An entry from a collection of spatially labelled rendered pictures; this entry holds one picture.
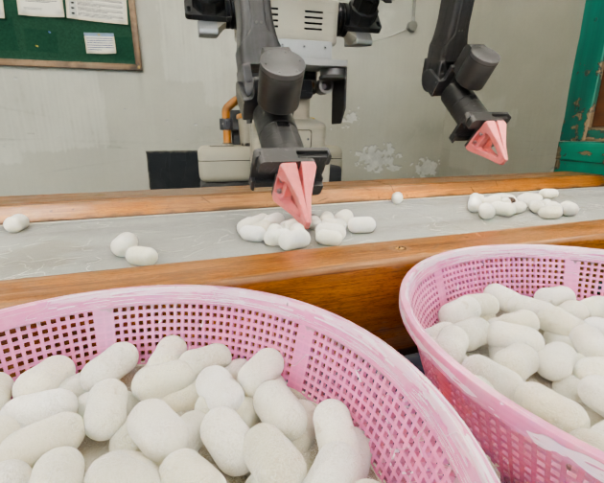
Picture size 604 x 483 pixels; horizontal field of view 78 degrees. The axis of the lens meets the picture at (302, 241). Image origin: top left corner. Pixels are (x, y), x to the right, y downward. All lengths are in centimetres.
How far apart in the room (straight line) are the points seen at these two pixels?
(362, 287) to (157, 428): 18
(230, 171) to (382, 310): 110
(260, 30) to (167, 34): 197
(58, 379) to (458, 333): 23
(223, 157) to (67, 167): 143
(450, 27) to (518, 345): 72
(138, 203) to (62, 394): 44
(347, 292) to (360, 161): 248
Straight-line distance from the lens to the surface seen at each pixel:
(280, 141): 50
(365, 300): 31
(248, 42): 60
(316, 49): 114
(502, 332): 27
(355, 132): 273
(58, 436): 20
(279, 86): 49
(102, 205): 63
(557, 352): 26
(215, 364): 23
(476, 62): 82
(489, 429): 19
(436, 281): 30
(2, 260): 48
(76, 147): 260
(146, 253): 37
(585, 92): 121
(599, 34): 122
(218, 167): 136
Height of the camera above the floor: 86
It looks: 17 degrees down
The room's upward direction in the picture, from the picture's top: straight up
